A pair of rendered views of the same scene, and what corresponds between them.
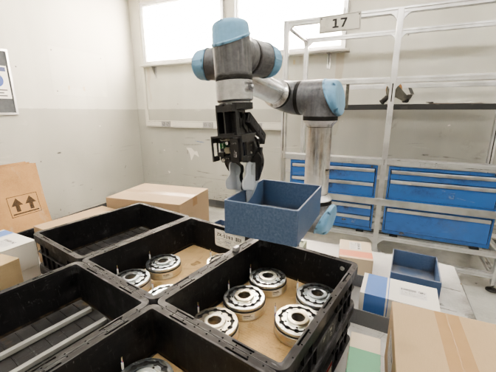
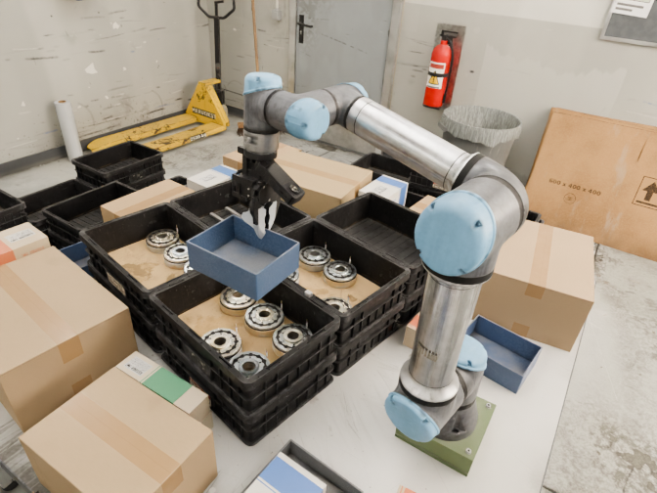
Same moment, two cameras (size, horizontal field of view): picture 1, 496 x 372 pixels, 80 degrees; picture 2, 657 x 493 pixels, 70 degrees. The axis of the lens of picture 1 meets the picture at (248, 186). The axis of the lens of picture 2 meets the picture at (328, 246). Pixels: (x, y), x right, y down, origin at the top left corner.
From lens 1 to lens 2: 133 cm
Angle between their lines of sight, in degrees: 87
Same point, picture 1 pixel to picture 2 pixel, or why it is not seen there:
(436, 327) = (158, 446)
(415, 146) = not seen: outside the picture
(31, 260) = not seen: hidden behind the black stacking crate
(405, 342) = (157, 406)
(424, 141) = not seen: outside the picture
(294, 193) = (275, 269)
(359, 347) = (188, 391)
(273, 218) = (201, 240)
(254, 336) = (227, 324)
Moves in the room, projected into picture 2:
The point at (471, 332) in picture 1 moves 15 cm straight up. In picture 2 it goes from (136, 474) to (121, 424)
